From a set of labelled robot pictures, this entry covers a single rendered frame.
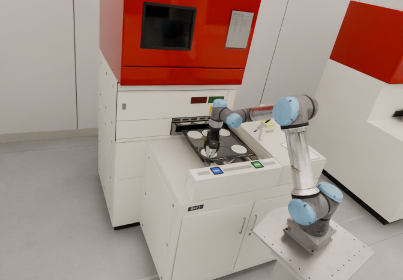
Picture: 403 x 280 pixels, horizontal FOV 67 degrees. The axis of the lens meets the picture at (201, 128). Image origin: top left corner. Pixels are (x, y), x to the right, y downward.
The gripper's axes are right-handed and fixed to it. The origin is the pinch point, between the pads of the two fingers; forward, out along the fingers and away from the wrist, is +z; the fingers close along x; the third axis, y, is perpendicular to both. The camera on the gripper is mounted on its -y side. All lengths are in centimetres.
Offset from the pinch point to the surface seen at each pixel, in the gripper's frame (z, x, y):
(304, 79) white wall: 23, -140, 282
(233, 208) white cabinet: 20.5, -17.9, -17.5
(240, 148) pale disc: 1.3, -20.0, 17.5
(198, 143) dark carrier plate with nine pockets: 1.3, 6.8, 16.0
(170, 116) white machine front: -7.6, 27.9, 29.4
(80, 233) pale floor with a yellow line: 91, 82, 11
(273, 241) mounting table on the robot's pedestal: 9, -33, -48
